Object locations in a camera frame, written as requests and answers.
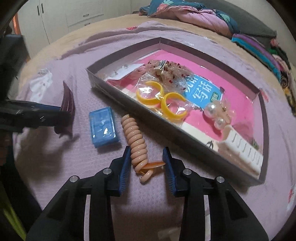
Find beige bed sheet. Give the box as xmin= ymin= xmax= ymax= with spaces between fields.
xmin=23 ymin=13 xmax=233 ymax=70

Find pearl earrings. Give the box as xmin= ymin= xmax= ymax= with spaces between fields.
xmin=203 ymin=100 xmax=234 ymax=131

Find white hair claw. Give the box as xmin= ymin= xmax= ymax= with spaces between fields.
xmin=217 ymin=125 xmax=264 ymax=174

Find pink book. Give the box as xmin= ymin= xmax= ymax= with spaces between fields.
xmin=109 ymin=47 xmax=257 ymax=149

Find shallow cardboard box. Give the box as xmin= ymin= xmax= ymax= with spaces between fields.
xmin=86 ymin=37 xmax=270 ymax=186

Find blue hair clip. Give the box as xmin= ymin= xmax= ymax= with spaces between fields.
xmin=89 ymin=107 xmax=121 ymax=149

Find yellow hoop earrings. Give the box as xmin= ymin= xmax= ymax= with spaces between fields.
xmin=136 ymin=74 xmax=188 ymax=120

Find white wardrobe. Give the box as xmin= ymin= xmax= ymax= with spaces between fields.
xmin=17 ymin=0 xmax=139 ymax=47

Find lace bow hair clip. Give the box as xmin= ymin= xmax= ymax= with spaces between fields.
xmin=143 ymin=59 xmax=193 ymax=87

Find blue and pink floral quilt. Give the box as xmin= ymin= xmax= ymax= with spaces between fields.
xmin=139 ymin=0 xmax=241 ymax=39

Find dark brown hair claw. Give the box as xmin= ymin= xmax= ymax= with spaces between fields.
xmin=54 ymin=81 xmax=76 ymax=139

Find beige spiral hair tie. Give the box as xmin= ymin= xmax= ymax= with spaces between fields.
xmin=121 ymin=114 xmax=167 ymax=184

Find pile of clothes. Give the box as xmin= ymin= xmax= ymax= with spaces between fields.
xmin=269 ymin=38 xmax=296 ymax=112

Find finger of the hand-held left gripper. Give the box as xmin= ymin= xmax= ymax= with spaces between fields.
xmin=5 ymin=99 xmax=64 ymax=114
xmin=0 ymin=112 xmax=71 ymax=133

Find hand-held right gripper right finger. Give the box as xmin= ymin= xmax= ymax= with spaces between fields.
xmin=162 ymin=147 xmax=270 ymax=241

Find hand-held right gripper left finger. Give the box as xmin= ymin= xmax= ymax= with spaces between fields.
xmin=25 ymin=146 xmax=132 ymax=241

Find grey bed headboard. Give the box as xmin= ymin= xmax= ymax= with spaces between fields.
xmin=201 ymin=0 xmax=277 ymax=39

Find white earring card packet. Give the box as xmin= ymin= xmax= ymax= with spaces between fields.
xmin=107 ymin=63 xmax=139 ymax=82

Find purple cartoon print quilt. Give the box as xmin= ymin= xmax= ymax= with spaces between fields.
xmin=13 ymin=20 xmax=296 ymax=241

